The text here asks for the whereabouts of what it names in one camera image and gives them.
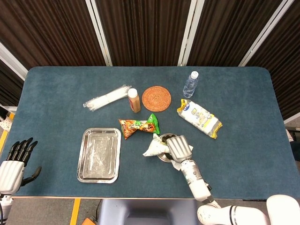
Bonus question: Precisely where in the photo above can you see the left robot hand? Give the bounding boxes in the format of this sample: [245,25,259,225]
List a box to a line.
[0,137,42,194]

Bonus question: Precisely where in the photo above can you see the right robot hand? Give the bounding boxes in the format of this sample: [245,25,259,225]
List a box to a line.
[161,134,193,164]

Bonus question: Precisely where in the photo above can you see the white snack bag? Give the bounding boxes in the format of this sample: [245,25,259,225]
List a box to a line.
[142,133,194,171]

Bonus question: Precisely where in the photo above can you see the orange green snack bag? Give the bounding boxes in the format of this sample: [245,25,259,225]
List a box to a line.
[118,113,161,140]

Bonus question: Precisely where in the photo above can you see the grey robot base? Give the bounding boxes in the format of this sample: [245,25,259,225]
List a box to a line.
[97,199,200,225]

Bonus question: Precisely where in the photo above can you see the round steel plate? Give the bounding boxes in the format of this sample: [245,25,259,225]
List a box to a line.
[158,133,183,163]

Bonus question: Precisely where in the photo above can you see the white and yellow snack packet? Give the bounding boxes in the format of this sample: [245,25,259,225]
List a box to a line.
[176,98,223,139]

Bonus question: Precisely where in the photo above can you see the blue felt tablecloth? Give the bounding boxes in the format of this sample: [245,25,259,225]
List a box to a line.
[4,66,297,199]

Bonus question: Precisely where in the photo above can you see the white perforated shoe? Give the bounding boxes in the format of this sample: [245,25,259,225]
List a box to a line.
[0,105,14,132]

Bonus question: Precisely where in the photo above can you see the round woven rattan coaster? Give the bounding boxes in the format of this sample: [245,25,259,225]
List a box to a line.
[142,86,172,113]

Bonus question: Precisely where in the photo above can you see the clear plastic water bottle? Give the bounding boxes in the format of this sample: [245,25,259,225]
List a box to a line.
[182,71,200,98]

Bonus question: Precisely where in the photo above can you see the brown drink bottle white cap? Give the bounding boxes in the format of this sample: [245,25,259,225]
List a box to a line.
[127,88,142,113]

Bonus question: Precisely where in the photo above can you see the rectangular steel tray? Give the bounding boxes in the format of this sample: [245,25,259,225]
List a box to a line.
[77,127,122,184]

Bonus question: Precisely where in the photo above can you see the bundle of wrapped straws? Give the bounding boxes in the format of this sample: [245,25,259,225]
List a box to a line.
[83,85,132,111]

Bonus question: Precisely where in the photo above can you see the orange floor object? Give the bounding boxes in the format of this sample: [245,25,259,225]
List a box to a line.
[82,217,99,225]

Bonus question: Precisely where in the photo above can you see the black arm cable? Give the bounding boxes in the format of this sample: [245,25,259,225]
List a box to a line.
[0,202,8,225]

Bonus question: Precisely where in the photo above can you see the brown screen panel white frame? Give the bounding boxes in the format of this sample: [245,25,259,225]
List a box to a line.
[178,0,291,68]
[239,0,300,122]
[0,0,113,71]
[90,0,197,67]
[0,42,29,106]

